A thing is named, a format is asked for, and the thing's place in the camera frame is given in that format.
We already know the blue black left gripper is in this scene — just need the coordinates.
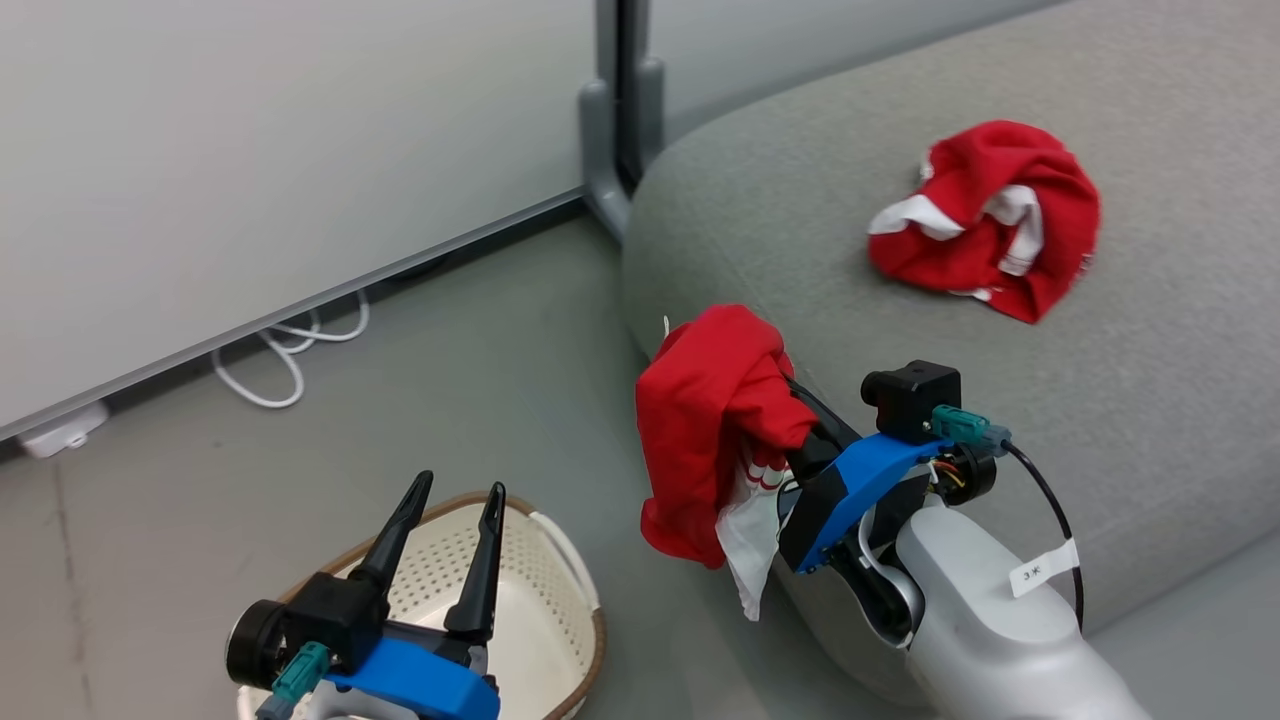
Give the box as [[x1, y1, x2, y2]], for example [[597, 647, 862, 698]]
[[322, 471, 507, 720]]

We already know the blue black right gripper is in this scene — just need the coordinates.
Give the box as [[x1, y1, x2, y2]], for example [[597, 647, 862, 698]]
[[778, 423, 953, 574]]

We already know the red and white garment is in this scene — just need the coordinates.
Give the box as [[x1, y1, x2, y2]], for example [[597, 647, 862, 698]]
[[867, 120, 1102, 326], [636, 304, 822, 622]]

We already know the grey fabric sofa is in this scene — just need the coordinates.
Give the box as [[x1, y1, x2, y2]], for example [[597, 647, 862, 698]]
[[620, 0, 1280, 711]]

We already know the cream perforated laundry basket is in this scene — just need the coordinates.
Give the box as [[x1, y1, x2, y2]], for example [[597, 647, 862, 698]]
[[237, 490, 608, 720]]

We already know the teal right camera connector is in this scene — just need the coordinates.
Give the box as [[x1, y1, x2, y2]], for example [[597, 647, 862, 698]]
[[930, 404, 1012, 454]]

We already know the teal camera connector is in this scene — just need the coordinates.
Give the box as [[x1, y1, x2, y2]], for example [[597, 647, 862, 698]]
[[930, 404, 1012, 454], [256, 642, 332, 720]]

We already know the teal left camera connector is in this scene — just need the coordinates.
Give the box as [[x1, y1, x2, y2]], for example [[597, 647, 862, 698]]
[[256, 642, 332, 720]]

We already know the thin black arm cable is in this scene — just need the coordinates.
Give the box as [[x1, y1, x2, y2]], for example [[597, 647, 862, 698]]
[[1000, 440, 1087, 633]]

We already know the white paper cable label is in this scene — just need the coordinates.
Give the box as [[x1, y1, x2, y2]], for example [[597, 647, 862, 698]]
[[1008, 539, 1082, 599]]

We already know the white looped floor cable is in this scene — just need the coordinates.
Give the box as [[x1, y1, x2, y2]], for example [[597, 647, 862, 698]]
[[211, 289, 371, 410]]

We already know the small white wall box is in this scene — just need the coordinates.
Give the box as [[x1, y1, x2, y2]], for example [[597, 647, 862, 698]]
[[17, 400, 110, 460]]

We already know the grey partition post with feet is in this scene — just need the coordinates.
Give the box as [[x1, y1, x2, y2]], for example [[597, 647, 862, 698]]
[[578, 0, 667, 242]]

